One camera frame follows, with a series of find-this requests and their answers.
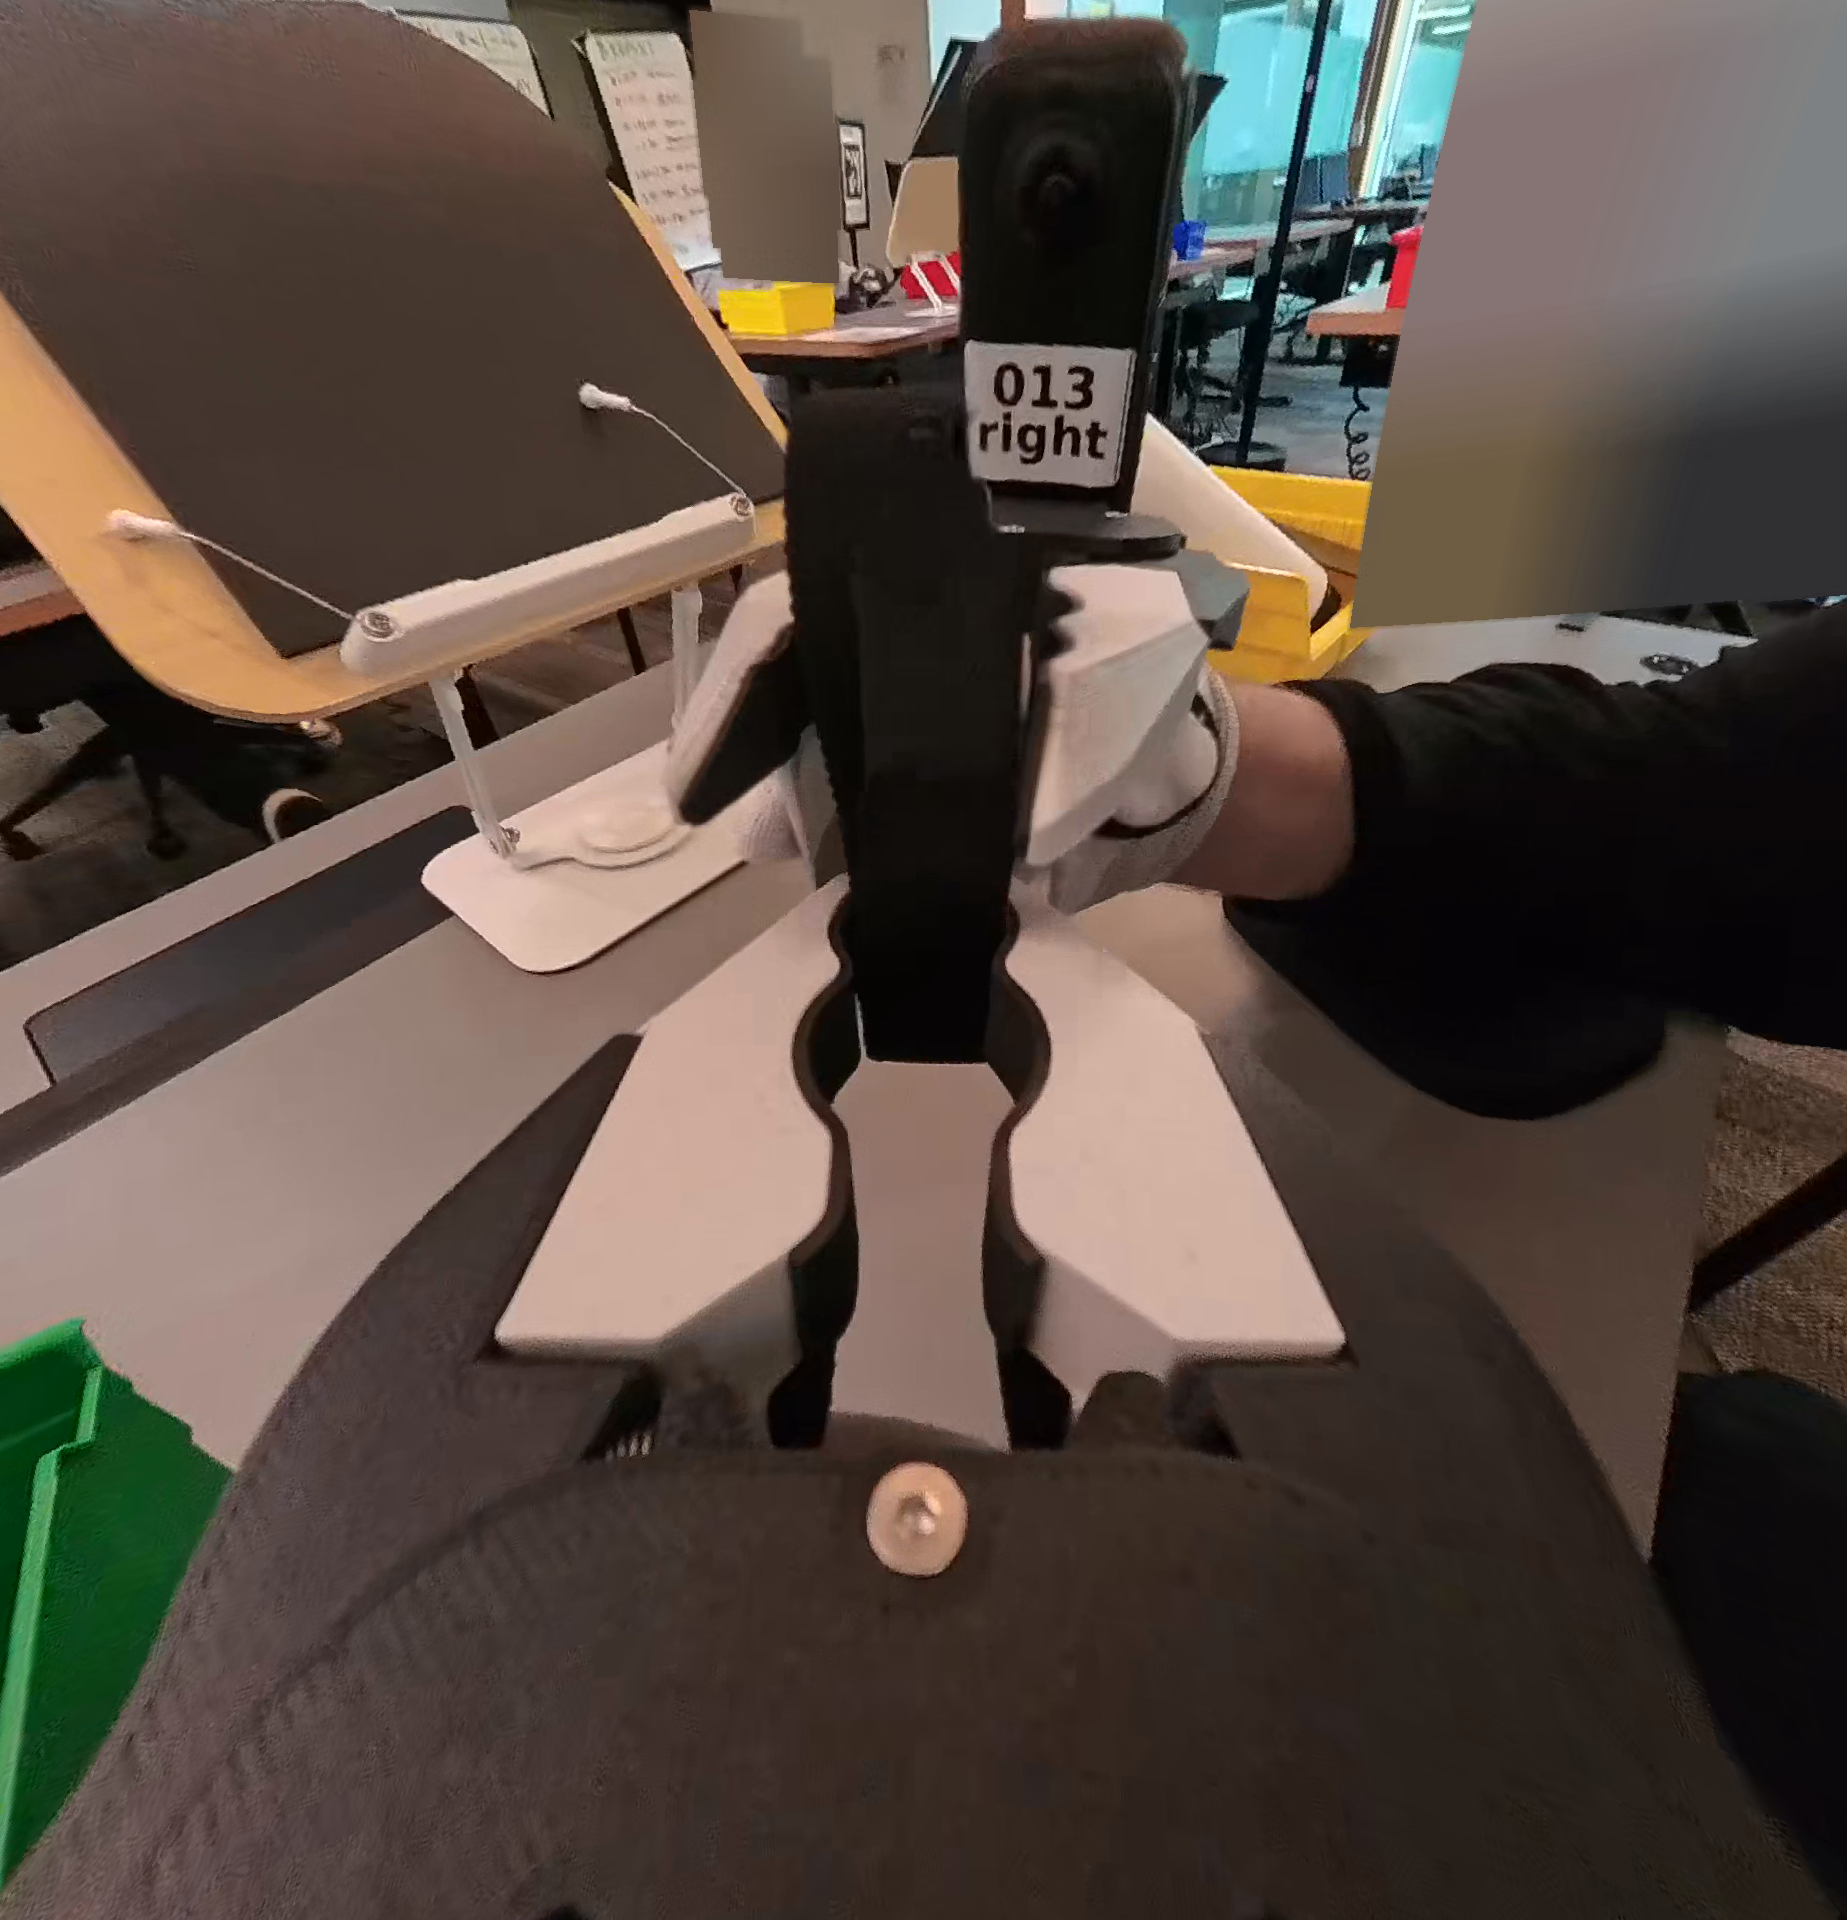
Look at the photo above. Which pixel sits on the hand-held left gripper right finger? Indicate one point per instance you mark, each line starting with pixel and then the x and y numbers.
pixel 1165 1185

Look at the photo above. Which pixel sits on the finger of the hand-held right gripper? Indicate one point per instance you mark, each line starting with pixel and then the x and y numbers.
pixel 714 675
pixel 1119 721

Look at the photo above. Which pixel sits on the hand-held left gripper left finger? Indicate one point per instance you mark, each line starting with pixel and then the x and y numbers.
pixel 669 1185

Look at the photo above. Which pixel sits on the person's right hand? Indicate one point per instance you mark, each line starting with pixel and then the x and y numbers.
pixel 1186 846

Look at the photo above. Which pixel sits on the small blue bin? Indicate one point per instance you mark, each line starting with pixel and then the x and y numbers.
pixel 1189 236

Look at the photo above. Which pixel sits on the pale chair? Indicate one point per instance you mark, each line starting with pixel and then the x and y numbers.
pixel 924 210

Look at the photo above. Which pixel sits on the large yellow plastic bin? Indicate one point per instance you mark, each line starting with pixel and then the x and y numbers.
pixel 1300 615

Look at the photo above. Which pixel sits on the framed sign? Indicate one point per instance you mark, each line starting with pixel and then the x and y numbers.
pixel 854 172

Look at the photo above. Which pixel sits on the white curved panel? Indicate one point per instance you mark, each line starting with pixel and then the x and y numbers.
pixel 1231 501

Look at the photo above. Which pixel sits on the small yellow bin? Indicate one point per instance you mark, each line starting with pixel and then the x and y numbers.
pixel 775 307

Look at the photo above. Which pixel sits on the red bin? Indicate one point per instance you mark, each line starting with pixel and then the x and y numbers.
pixel 1406 266

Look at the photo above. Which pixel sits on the handwritten flip chart sheet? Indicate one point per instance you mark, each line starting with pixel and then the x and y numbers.
pixel 655 135

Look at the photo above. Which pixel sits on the dark table leg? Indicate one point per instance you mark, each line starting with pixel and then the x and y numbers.
pixel 1786 1215

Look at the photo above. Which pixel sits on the green plastic bin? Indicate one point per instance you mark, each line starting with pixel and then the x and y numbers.
pixel 55 1530

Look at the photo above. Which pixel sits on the person's leg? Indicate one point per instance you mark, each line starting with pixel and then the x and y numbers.
pixel 1779 1621

